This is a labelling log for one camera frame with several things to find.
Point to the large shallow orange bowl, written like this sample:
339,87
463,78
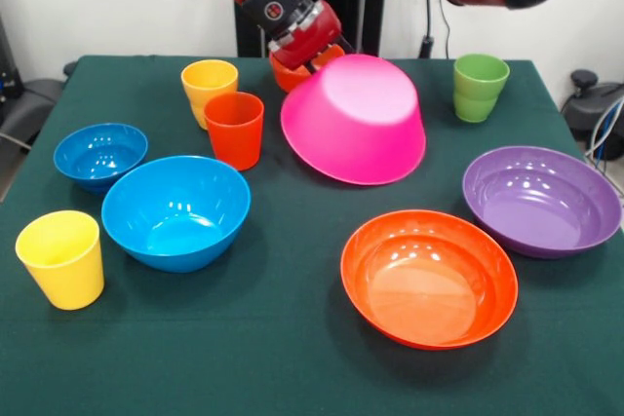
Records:
429,284

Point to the purple plastic bowl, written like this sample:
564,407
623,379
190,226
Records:
541,201

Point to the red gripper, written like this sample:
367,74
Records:
312,41

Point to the small dark blue bowl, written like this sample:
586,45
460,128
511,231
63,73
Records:
100,158

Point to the small orange bowl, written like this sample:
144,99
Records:
287,79

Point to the green plastic cup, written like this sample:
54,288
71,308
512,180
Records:
480,94

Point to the lemon yellow plastic cup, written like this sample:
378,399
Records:
63,270

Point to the pink plastic bowl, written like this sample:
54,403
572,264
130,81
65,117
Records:
356,133

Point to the dark green tablecloth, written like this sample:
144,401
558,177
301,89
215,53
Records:
292,362

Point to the light blue plastic bowl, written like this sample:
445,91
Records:
175,221

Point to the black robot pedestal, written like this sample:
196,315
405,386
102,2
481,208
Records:
370,21

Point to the red-orange plastic cup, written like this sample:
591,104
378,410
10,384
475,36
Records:
234,138

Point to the golden yellow plastic cup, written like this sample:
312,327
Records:
205,82

